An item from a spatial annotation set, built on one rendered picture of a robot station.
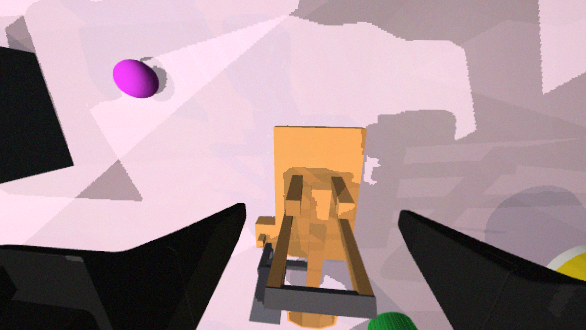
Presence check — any yellow cup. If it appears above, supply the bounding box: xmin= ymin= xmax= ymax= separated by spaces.
xmin=546 ymin=244 xmax=586 ymax=281

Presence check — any green cup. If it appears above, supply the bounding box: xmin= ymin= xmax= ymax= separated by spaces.
xmin=368 ymin=312 xmax=418 ymax=330

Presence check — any magenta ball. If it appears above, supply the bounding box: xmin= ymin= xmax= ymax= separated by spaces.
xmin=113 ymin=59 xmax=159 ymax=99

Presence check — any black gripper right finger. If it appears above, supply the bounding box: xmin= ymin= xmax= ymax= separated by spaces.
xmin=398 ymin=210 xmax=586 ymax=330

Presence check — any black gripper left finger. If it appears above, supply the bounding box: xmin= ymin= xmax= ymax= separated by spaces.
xmin=0 ymin=203 xmax=246 ymax=330

